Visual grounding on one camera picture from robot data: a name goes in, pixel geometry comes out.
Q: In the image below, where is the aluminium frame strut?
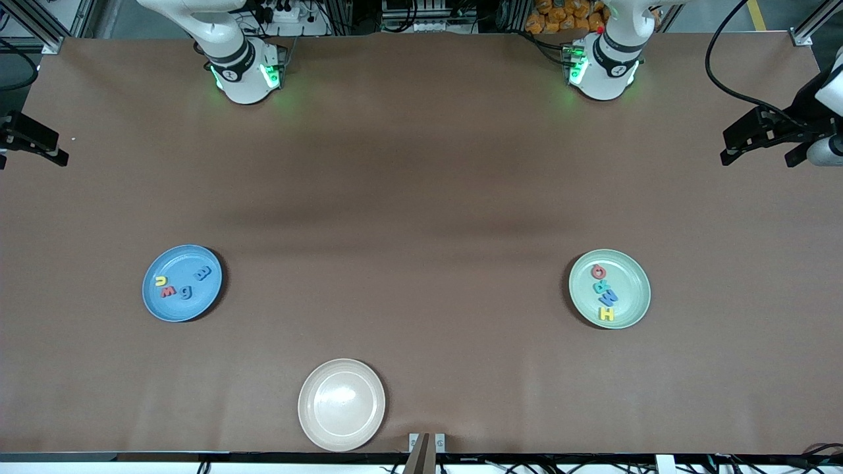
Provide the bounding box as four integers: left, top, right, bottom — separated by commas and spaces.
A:
10, 0, 86, 55
792, 0, 843, 47

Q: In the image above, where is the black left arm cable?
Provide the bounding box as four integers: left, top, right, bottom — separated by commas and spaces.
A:
705, 0, 801, 126

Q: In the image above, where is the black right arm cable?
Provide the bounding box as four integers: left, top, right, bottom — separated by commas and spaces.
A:
0, 38, 40, 92

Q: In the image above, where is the green plate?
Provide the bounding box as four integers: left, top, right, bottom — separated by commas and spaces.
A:
568, 248, 652, 330

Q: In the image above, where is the grey metal equipment rack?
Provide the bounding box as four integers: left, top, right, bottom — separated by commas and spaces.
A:
381, 0, 480, 34

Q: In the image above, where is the beige plate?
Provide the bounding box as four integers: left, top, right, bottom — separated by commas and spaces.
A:
298, 358, 387, 452

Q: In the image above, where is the white table frame rail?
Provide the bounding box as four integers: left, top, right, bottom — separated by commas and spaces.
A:
0, 452, 843, 474

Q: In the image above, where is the blue plate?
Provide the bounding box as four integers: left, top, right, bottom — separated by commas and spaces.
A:
142, 244, 223, 323

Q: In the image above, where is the camera post with brackets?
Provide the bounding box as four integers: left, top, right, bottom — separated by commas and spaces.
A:
403, 433, 447, 474

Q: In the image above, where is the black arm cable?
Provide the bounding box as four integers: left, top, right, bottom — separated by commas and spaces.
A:
0, 38, 40, 92
705, 0, 801, 126

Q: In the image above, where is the bag of orange items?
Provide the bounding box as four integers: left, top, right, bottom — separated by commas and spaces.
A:
526, 0, 607, 35

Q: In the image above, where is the brown table cover sheet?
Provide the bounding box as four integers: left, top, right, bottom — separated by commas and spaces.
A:
0, 32, 843, 456

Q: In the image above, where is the white power strip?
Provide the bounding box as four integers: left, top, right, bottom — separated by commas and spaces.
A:
260, 0, 310, 24

